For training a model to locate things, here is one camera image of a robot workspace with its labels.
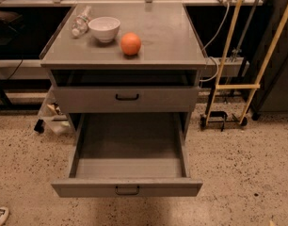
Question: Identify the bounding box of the grey drawer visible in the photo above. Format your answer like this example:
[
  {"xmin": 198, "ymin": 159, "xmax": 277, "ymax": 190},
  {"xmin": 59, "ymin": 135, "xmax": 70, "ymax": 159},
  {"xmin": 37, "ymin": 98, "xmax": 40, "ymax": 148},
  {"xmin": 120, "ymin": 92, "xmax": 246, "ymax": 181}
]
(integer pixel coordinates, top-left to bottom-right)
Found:
[
  {"xmin": 52, "ymin": 112, "xmax": 202, "ymax": 198},
  {"xmin": 52, "ymin": 87, "xmax": 198, "ymax": 113}
]

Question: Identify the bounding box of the grey drawer cabinet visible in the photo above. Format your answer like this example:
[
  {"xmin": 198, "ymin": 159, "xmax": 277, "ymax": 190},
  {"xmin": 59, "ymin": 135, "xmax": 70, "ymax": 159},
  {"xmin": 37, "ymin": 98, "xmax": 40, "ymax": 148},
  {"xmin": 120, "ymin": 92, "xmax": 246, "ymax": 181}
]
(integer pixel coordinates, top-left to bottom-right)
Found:
[{"xmin": 41, "ymin": 2, "xmax": 206, "ymax": 128}]

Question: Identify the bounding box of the grey top drawer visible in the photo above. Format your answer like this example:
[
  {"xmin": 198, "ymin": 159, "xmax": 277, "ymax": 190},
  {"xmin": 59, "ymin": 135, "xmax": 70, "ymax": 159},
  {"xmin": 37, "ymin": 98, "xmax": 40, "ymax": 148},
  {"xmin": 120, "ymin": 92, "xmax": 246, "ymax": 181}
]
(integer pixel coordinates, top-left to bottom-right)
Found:
[{"xmin": 52, "ymin": 87, "xmax": 198, "ymax": 113}]

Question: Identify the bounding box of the orange fruit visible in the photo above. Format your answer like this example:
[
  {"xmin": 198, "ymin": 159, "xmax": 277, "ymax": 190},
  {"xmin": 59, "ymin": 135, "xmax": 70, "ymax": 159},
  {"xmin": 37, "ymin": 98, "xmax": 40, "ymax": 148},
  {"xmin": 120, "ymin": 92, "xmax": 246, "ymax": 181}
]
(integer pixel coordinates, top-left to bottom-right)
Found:
[{"xmin": 120, "ymin": 33, "xmax": 141, "ymax": 56}]

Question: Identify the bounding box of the white ceramic bowl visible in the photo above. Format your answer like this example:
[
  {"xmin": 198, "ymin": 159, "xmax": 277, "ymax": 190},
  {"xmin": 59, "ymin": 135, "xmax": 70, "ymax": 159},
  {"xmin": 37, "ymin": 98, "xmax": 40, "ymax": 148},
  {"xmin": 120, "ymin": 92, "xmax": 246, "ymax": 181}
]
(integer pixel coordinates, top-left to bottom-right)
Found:
[{"xmin": 88, "ymin": 17, "xmax": 120, "ymax": 42}]

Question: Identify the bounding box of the clear plastic storage bin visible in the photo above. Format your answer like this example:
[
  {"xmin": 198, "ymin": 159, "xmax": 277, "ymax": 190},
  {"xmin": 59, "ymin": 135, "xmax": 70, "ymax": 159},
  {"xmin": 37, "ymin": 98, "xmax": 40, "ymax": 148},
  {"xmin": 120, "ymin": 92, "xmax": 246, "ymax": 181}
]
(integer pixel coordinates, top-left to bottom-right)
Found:
[{"xmin": 38, "ymin": 89, "xmax": 71, "ymax": 135}]

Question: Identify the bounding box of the clear plastic water bottle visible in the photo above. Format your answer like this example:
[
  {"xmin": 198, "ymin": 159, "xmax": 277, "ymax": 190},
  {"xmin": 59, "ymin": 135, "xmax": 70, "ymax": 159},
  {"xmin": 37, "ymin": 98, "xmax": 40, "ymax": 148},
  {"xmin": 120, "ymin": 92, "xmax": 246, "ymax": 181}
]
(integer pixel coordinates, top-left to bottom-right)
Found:
[{"xmin": 72, "ymin": 6, "xmax": 91, "ymax": 38}]

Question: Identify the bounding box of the white shoe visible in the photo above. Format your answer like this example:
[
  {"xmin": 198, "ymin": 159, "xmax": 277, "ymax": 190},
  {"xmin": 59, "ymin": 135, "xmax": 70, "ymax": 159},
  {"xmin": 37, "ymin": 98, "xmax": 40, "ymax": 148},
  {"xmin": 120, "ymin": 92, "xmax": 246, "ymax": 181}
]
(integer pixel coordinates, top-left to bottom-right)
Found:
[{"xmin": 0, "ymin": 207, "xmax": 9, "ymax": 226}]

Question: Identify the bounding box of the yellow wooden ladder frame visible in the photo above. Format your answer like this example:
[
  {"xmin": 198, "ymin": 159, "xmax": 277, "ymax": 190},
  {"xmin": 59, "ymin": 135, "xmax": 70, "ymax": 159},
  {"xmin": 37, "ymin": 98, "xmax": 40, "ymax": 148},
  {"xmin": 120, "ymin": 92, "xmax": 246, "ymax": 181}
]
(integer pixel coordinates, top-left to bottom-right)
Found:
[{"xmin": 200, "ymin": 0, "xmax": 288, "ymax": 131}]

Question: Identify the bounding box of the grey wall shelf rail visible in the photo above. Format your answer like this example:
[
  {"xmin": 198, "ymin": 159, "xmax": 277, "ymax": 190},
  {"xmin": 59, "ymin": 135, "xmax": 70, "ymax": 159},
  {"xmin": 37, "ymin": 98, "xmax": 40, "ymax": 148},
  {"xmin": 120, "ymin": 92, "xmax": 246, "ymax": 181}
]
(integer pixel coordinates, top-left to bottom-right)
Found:
[{"xmin": 201, "ymin": 56, "xmax": 249, "ymax": 80}]

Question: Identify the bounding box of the black cable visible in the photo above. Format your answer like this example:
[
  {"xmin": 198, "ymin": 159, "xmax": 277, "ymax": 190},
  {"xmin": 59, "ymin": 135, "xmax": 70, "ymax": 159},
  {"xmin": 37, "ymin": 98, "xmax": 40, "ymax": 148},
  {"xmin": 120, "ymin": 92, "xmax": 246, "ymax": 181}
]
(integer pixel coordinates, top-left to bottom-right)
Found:
[{"xmin": 6, "ymin": 58, "xmax": 24, "ymax": 82}]

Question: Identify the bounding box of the white power cable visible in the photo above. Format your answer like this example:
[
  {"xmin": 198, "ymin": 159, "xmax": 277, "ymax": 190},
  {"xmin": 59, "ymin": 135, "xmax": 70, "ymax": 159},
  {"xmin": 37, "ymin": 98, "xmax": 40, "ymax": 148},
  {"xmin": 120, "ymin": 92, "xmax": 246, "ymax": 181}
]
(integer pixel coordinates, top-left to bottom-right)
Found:
[{"xmin": 199, "ymin": 2, "xmax": 232, "ymax": 83}]

